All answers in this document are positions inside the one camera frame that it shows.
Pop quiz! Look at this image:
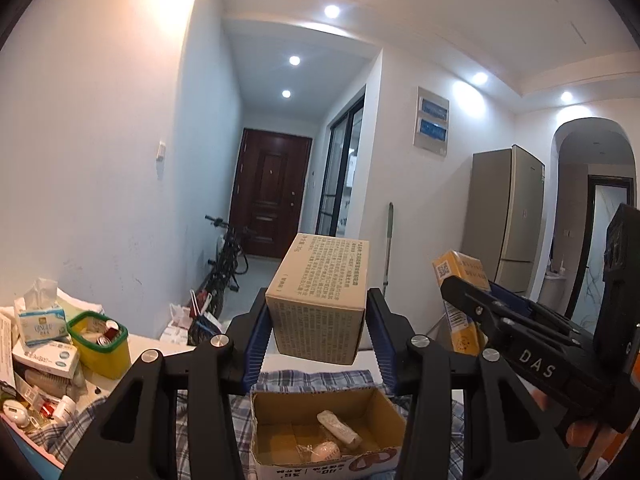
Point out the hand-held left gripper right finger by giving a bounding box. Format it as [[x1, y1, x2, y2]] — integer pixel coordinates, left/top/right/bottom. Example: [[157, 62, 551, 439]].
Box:
[[366, 287, 581, 480]]

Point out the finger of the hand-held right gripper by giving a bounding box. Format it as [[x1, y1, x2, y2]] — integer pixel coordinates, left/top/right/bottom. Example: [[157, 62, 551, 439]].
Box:
[[440, 275, 596, 357], [487, 281, 596, 335]]

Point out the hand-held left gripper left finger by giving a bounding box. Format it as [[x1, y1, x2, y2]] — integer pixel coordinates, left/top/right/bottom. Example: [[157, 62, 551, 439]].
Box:
[[60, 287, 273, 480]]

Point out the yellow rectangular box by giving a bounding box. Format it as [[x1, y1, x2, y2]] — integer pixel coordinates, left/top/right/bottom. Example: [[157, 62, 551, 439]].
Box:
[[432, 250, 491, 357]]

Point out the brown printed carton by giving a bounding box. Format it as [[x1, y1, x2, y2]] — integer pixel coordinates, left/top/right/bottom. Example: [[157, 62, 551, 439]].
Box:
[[265, 232, 371, 366]]

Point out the cardboard box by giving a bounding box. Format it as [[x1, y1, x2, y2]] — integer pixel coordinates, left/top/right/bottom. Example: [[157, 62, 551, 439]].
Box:
[[249, 385, 408, 480]]

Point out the white packet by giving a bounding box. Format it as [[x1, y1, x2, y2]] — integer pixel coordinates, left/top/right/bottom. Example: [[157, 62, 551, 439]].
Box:
[[316, 410, 363, 448]]

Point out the pink oval item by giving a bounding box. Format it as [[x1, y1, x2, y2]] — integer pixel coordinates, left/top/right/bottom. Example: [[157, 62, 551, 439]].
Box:
[[310, 441, 342, 462]]

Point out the person's right hand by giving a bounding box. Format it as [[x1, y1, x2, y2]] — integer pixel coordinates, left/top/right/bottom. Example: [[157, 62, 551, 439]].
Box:
[[531, 387, 608, 451]]

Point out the white vanity cabinet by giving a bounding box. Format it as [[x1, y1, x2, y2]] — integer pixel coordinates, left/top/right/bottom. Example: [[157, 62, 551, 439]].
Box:
[[542, 267, 568, 311]]

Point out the dark shopping bag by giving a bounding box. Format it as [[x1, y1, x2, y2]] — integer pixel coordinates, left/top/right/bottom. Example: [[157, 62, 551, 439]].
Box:
[[187, 290, 223, 346]]

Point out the dark framed glass door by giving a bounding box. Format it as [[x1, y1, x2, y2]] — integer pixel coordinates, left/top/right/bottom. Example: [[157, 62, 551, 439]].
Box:
[[582, 175, 636, 333]]

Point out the blue plaid cloth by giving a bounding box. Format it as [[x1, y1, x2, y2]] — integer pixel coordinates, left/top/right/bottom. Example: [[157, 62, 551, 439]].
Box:
[[30, 367, 501, 480]]

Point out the white plastic bag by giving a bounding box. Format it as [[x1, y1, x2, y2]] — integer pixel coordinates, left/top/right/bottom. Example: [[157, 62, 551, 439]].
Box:
[[162, 302, 201, 346]]

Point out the black bicycle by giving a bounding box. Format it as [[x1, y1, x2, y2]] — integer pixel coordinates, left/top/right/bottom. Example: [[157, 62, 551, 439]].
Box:
[[192, 215, 257, 321]]

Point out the beige refrigerator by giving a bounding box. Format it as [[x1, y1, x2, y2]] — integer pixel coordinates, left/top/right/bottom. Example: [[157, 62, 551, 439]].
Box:
[[460, 145, 546, 296]]

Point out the red metal can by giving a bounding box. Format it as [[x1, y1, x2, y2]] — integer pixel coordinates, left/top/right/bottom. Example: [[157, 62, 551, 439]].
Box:
[[97, 320, 121, 346]]

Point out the yellow plastic container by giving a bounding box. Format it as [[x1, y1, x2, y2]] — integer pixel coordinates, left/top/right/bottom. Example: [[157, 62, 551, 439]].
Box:
[[66, 311, 132, 380]]

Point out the dark red entrance door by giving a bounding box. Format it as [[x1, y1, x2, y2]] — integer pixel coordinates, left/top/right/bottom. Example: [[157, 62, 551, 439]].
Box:
[[230, 128, 313, 260]]

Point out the black framed sliding door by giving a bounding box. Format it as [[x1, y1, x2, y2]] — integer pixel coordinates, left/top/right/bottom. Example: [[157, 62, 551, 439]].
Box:
[[316, 95, 366, 238]]

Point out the small white bottle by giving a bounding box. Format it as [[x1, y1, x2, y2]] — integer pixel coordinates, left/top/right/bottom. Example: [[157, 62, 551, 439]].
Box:
[[52, 395, 76, 423]]

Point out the white blue carton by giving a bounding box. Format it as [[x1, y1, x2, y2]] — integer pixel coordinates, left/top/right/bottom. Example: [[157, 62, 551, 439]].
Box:
[[12, 342, 81, 376]]

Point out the white tissue pack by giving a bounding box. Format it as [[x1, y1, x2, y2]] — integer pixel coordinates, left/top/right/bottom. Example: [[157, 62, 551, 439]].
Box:
[[14, 278, 67, 347]]

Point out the long white paper box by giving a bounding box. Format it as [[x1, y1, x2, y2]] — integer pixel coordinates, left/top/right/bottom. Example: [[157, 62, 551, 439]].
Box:
[[0, 305, 21, 386]]

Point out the blue pad pink edge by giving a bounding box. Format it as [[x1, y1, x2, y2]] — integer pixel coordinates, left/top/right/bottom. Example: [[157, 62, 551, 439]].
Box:
[[0, 410, 66, 471]]

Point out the white round device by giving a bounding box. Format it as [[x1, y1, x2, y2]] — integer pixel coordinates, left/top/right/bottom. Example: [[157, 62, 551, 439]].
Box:
[[2, 399, 31, 428]]

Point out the grey mop handle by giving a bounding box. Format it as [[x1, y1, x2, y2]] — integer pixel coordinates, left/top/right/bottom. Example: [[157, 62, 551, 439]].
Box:
[[382, 202, 396, 291]]

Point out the grey wall electrical panel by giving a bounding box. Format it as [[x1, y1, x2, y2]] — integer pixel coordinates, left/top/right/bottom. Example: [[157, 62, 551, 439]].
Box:
[[414, 86, 450, 158]]

